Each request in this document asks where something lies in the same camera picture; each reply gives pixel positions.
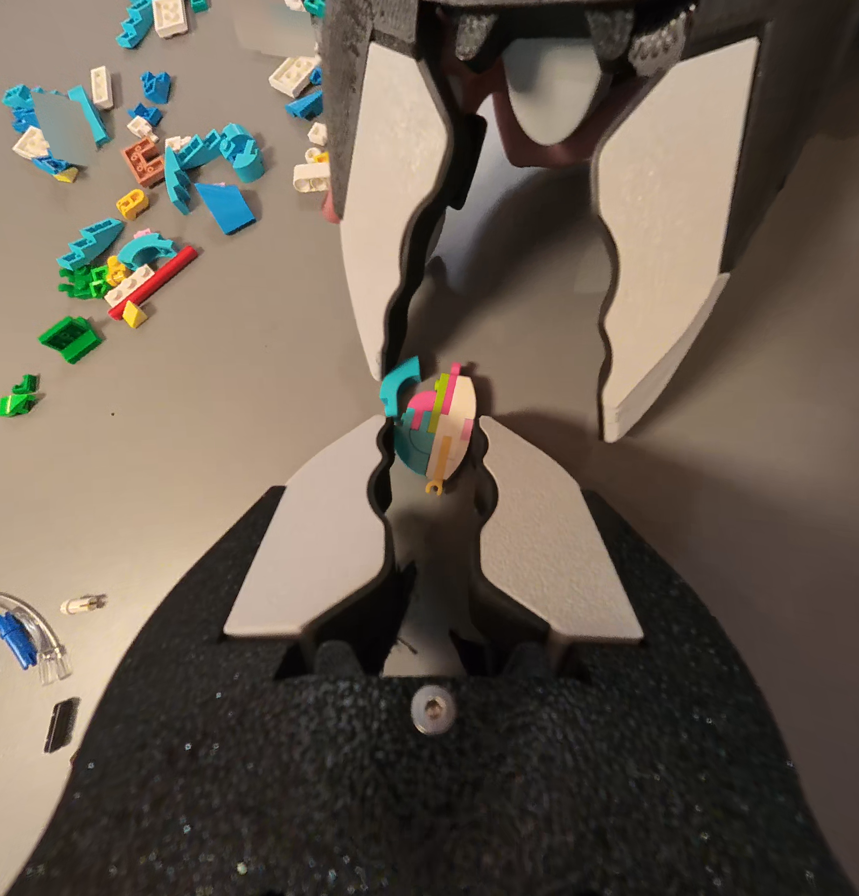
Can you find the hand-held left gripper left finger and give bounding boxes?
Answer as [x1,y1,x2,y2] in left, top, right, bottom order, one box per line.
[223,415,393,642]

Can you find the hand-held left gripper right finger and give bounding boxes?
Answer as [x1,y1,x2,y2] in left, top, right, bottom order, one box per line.
[473,415,645,642]

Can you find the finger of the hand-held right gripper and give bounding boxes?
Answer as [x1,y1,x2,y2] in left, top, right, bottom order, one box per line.
[592,36,762,443]
[338,38,472,382]

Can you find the round multicoloured lego assembly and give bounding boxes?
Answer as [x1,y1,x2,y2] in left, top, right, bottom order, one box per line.
[379,356,481,497]

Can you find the pile of loose lego bricks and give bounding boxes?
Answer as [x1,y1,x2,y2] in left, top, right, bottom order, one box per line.
[1,0,330,331]

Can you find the red lego rod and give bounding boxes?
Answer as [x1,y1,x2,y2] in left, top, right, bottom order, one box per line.
[107,245,200,323]

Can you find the small black lego tile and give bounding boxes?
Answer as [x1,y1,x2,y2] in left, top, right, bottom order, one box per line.
[43,697,81,755]

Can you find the person's right hand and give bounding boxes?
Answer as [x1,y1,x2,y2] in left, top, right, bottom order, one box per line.
[494,90,614,169]

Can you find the clear plastic tube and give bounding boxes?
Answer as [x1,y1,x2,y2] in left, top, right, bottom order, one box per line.
[0,591,74,687]

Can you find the blue plug piece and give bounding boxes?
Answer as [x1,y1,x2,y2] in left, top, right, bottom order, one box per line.
[0,610,39,672]

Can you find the green lego bracket brick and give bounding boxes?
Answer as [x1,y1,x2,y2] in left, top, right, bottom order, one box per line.
[38,315,104,365]

